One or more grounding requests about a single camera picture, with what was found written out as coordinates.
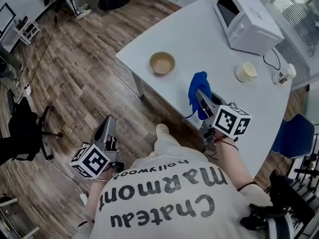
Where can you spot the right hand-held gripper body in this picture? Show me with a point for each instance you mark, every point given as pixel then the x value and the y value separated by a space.
pixel 231 119

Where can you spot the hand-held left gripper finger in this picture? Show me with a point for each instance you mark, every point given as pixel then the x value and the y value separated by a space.
pixel 99 134
pixel 110 131

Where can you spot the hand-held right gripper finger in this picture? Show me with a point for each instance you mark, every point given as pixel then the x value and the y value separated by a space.
pixel 205 104
pixel 219 100

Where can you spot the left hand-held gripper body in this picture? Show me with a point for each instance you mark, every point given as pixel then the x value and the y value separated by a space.
pixel 92 160

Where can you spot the blue cloth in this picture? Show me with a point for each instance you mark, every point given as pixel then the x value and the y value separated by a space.
pixel 198 83

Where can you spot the cream mug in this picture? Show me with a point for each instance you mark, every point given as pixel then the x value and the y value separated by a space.
pixel 245 71

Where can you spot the tan bowl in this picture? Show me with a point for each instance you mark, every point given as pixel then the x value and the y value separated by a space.
pixel 162 63

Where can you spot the person's right forearm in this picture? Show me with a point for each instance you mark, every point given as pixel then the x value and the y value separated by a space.
pixel 231 163

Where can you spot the person's left forearm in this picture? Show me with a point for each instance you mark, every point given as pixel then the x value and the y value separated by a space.
pixel 96 193

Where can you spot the white power strip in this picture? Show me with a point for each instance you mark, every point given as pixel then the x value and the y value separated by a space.
pixel 28 88
pixel 83 199

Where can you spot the person's white shoe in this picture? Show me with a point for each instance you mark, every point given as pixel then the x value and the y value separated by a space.
pixel 162 129

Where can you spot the person's white trousers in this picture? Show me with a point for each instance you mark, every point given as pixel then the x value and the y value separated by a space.
pixel 167 146

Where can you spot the blue chair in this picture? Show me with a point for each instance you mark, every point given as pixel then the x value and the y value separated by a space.
pixel 294 138

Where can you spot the white lidded paper cup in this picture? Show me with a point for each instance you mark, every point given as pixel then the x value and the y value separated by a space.
pixel 284 75

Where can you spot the black office chair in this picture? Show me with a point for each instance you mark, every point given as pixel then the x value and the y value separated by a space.
pixel 22 133

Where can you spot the black metal rack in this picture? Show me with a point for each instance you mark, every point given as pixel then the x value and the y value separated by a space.
pixel 307 158

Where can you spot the white microwave oven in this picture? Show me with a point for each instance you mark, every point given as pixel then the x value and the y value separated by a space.
pixel 254 21

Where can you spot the person's white printed t-shirt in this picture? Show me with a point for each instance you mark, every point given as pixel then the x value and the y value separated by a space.
pixel 174 195

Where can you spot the black backpack harness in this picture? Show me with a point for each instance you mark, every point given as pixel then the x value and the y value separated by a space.
pixel 281 208

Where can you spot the white step stool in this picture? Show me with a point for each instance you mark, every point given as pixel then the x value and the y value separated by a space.
pixel 26 31

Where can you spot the black framed board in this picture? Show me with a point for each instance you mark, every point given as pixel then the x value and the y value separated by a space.
pixel 6 17

